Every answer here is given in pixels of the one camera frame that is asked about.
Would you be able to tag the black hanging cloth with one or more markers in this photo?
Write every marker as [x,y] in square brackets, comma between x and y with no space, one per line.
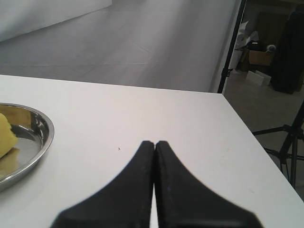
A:
[288,63]

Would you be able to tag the black tripod stand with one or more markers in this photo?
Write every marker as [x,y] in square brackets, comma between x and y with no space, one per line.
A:
[288,153]

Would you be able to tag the grey backdrop cloth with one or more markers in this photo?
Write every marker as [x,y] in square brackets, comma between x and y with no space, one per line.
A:
[174,44]

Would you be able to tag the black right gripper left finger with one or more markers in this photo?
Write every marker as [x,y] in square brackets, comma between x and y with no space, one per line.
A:
[125,202]

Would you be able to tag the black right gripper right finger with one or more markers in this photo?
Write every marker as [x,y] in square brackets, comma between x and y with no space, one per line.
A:
[182,201]

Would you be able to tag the brown cardboard box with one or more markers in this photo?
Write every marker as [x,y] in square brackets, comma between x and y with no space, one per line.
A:
[255,60]

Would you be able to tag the round stainless steel pan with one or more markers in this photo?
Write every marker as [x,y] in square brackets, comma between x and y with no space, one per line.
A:
[35,133]

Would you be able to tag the white crumpled paper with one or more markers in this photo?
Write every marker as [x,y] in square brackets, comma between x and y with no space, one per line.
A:
[243,37]

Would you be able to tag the yellow sponge block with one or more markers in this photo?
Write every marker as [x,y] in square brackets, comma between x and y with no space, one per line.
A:
[7,138]

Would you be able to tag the black backdrop stand pole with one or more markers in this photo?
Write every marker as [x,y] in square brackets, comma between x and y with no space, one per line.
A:
[226,70]

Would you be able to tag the white flat box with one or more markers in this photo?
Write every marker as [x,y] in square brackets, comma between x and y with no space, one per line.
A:
[258,78]

